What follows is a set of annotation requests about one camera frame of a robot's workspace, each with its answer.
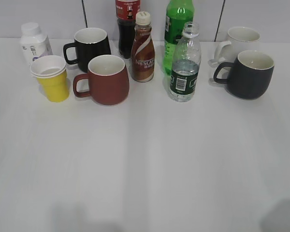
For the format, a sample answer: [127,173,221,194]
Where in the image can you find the clear water bottle green label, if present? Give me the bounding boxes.
[169,22,202,102]

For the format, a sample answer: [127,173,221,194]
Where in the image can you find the yellow paper cup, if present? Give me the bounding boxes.
[30,55,69,102]

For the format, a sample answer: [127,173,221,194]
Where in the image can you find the red-brown ceramic mug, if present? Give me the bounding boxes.
[73,55,130,105]

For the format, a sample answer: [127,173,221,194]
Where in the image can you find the Nescafe coffee bottle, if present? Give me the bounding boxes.
[131,11,155,83]

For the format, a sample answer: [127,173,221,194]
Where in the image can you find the black ceramic mug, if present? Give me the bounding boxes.
[63,28,111,73]

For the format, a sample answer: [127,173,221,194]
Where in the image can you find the cola bottle red label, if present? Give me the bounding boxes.
[116,0,141,59]

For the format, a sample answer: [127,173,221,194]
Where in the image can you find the green soda bottle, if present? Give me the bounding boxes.
[163,0,195,75]

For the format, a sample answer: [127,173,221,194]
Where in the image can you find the dark navy ceramic mug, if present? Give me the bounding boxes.
[213,50,275,100]

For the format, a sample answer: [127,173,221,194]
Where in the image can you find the white ceramic mug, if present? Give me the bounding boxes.
[208,26,261,67]

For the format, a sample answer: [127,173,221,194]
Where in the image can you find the white yogurt drink carton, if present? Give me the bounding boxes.
[20,22,53,66]

